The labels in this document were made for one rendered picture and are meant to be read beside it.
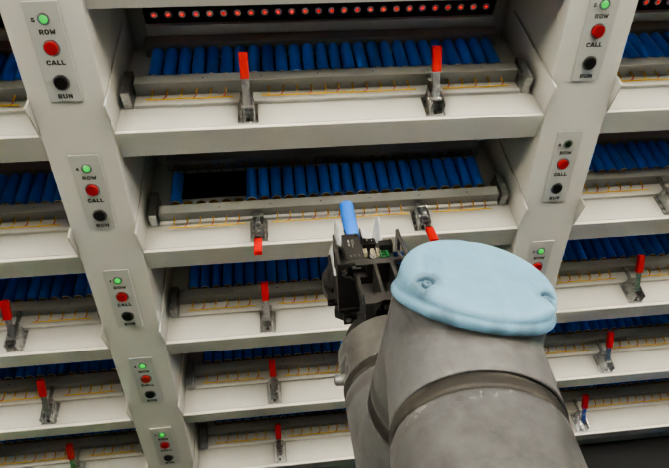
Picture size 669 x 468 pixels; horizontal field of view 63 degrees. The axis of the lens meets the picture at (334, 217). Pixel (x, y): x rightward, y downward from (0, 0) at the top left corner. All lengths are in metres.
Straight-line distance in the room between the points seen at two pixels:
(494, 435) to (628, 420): 1.29
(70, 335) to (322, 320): 0.45
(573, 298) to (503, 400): 0.89
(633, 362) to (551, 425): 1.10
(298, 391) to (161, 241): 0.45
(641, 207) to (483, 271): 0.77
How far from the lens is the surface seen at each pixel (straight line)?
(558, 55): 0.83
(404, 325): 0.31
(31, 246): 0.97
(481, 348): 0.28
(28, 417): 1.27
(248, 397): 1.16
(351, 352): 0.47
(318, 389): 1.16
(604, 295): 1.18
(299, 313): 1.02
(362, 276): 0.53
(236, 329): 1.01
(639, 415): 1.55
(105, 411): 1.22
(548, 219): 0.96
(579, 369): 1.31
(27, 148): 0.85
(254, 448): 1.33
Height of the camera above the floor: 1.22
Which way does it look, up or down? 34 degrees down
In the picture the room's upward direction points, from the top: straight up
